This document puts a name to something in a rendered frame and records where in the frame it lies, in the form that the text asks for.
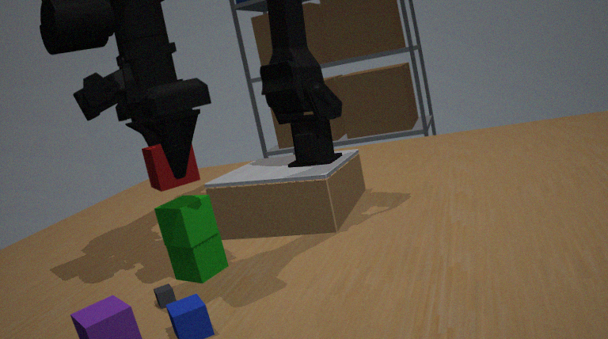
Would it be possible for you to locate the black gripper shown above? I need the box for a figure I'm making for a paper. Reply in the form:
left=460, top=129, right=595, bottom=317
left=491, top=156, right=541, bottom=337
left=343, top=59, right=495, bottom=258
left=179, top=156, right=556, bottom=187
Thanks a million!
left=116, top=35, right=211, bottom=179

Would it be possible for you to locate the blue block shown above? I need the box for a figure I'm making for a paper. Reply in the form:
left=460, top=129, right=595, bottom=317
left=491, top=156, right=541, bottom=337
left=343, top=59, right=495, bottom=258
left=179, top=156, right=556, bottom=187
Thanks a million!
left=166, top=293, right=214, bottom=339

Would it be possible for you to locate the purple block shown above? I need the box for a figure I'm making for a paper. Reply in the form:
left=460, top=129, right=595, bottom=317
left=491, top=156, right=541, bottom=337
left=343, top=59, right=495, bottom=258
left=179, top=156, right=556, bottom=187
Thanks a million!
left=70, top=295, right=142, bottom=339

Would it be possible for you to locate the red block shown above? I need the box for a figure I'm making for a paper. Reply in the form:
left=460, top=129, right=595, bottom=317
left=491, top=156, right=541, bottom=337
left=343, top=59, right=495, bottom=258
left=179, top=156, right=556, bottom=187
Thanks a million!
left=142, top=144, right=201, bottom=192

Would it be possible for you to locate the green block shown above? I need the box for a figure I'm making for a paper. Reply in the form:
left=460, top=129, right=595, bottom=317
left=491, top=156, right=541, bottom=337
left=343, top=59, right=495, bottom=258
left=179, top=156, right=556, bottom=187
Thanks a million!
left=154, top=195, right=219, bottom=248
left=166, top=232, right=229, bottom=284

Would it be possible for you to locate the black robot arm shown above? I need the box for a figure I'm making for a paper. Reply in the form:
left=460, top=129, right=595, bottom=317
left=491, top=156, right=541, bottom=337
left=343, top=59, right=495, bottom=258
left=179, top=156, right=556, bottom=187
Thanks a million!
left=40, top=0, right=342, bottom=168

